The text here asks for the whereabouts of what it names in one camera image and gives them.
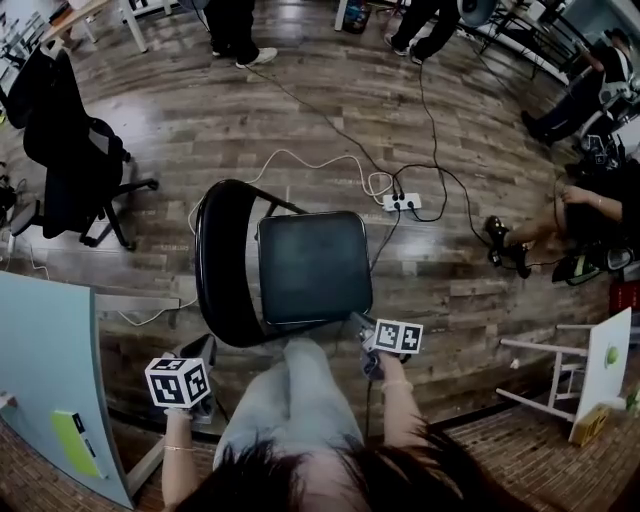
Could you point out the yellow box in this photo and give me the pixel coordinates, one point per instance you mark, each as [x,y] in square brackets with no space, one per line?
[592,425]

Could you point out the person's right forearm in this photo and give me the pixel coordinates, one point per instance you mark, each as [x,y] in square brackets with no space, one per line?
[402,415]

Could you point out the wooden desk with white legs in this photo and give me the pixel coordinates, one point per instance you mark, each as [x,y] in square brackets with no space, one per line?
[80,12]

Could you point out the small green ball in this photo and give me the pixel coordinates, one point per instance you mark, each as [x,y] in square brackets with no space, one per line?
[612,357]

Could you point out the black folding chair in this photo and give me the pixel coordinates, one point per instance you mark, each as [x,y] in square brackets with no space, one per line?
[315,270]

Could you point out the green and white box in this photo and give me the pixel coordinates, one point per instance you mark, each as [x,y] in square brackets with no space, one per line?
[75,445]

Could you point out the person's light grey trousers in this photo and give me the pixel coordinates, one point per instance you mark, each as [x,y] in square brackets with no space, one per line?
[290,400]

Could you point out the black mesh office chair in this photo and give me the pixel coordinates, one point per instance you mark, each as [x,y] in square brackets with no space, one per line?
[75,150]

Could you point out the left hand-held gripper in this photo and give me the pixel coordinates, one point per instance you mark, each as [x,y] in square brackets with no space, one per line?
[175,385]

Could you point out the light blue table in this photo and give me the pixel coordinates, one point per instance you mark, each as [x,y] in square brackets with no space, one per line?
[45,350]

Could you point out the blue printed bucket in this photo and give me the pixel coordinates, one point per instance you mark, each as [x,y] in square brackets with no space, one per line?
[357,15]

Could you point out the white side table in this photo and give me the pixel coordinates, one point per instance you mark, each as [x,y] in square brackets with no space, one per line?
[600,390]

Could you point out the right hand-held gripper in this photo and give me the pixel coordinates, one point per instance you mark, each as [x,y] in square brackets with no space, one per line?
[400,337]

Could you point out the person's left forearm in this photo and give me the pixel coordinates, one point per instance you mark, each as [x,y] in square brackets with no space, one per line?
[177,475]

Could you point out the white power strip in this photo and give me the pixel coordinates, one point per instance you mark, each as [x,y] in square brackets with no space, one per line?
[402,201]

